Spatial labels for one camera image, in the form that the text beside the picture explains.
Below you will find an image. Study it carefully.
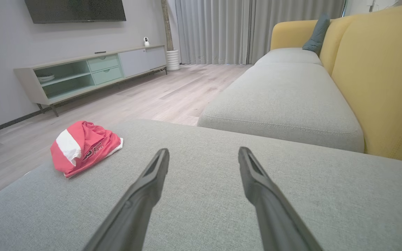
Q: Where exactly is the grey and green TV cabinet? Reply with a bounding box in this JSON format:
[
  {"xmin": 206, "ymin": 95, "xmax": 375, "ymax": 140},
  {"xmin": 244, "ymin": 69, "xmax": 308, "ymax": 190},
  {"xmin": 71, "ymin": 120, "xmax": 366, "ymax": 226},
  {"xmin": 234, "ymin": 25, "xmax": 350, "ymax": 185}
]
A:
[{"xmin": 13, "ymin": 45, "xmax": 168, "ymax": 117}]

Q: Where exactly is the white ribbed plant pot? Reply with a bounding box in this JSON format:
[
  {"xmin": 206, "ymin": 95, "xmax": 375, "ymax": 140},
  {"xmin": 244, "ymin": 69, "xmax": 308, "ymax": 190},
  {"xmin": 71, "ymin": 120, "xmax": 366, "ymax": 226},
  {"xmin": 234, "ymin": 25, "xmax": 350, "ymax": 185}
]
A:
[{"xmin": 166, "ymin": 49, "xmax": 181, "ymax": 71}]

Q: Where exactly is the black wall television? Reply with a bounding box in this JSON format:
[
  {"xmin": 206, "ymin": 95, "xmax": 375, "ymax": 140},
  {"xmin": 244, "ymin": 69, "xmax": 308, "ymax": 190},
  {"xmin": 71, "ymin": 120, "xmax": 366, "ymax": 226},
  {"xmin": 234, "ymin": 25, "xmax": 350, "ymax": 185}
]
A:
[{"xmin": 24, "ymin": 0, "xmax": 127, "ymax": 24}]

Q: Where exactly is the red shorts white stripe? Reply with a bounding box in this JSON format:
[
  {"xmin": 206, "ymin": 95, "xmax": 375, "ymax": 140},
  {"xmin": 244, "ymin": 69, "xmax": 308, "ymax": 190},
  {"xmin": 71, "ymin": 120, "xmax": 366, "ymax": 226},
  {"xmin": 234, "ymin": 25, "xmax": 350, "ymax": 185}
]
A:
[{"xmin": 50, "ymin": 121, "xmax": 124, "ymax": 179}]

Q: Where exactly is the blue-grey throw pillow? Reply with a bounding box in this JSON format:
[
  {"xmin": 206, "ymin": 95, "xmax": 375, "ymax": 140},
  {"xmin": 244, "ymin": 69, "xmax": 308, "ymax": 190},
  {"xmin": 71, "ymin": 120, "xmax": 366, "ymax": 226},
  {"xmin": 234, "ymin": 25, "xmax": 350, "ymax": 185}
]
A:
[{"xmin": 302, "ymin": 13, "xmax": 331, "ymax": 56}]

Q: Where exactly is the grey pleated curtain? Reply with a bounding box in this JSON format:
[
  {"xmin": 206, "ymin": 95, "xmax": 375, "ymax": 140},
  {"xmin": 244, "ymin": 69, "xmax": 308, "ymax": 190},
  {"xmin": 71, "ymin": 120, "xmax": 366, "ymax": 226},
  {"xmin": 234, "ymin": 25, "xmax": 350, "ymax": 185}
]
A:
[
  {"xmin": 250, "ymin": 0, "xmax": 346, "ymax": 65},
  {"xmin": 174, "ymin": 0, "xmax": 254, "ymax": 65}
]

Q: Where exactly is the brown wooden trunk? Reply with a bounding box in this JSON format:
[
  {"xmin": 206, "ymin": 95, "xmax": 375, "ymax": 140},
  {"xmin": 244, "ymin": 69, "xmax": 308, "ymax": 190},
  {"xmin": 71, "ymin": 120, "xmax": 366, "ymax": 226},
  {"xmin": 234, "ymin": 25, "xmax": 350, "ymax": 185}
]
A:
[{"xmin": 161, "ymin": 0, "xmax": 174, "ymax": 52}]

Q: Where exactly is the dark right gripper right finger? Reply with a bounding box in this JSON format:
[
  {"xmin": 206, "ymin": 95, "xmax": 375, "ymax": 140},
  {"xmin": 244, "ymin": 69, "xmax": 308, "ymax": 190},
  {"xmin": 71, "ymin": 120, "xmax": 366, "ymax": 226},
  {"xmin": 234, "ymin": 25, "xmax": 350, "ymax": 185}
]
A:
[{"xmin": 238, "ymin": 146, "xmax": 323, "ymax": 251}]

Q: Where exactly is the yellow sofa armrest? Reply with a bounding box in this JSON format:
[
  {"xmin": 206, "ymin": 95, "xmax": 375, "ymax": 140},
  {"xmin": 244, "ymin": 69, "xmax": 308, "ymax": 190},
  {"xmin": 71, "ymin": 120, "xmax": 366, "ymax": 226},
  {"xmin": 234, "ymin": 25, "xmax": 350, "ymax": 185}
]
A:
[{"xmin": 270, "ymin": 19, "xmax": 322, "ymax": 51}]

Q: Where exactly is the yellow sofa backrest cushion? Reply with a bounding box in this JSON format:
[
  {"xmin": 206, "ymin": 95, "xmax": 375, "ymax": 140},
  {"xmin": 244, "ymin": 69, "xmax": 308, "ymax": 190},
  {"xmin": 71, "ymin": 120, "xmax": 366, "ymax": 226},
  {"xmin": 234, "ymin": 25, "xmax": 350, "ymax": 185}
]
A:
[
  {"xmin": 330, "ymin": 1, "xmax": 402, "ymax": 165},
  {"xmin": 319, "ymin": 15, "xmax": 348, "ymax": 75}
]

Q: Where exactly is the large grey sofa chaise cushion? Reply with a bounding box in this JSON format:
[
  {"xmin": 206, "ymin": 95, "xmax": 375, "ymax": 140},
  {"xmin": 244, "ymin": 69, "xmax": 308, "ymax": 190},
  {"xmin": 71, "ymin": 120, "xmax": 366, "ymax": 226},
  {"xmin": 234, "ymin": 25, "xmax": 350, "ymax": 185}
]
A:
[{"xmin": 0, "ymin": 119, "xmax": 402, "ymax": 251}]

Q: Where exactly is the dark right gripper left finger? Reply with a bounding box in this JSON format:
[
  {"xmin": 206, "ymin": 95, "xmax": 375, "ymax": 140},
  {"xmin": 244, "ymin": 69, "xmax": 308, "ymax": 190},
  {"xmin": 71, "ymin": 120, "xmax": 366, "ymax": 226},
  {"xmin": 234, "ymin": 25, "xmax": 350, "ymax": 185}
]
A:
[{"xmin": 82, "ymin": 148, "xmax": 170, "ymax": 251}]

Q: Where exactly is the white window frame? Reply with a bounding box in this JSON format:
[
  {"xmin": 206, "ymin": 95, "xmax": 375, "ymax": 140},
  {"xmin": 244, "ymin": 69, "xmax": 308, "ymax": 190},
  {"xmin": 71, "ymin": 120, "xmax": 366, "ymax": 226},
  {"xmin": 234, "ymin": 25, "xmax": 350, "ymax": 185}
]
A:
[{"xmin": 343, "ymin": 0, "xmax": 402, "ymax": 17}]

